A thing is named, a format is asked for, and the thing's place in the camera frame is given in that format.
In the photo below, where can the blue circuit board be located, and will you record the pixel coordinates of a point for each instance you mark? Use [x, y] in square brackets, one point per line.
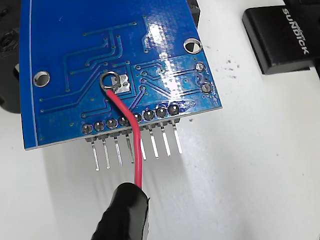
[75, 37]

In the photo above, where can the black device with white lettering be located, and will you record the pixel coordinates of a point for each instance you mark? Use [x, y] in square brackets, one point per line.
[275, 37]

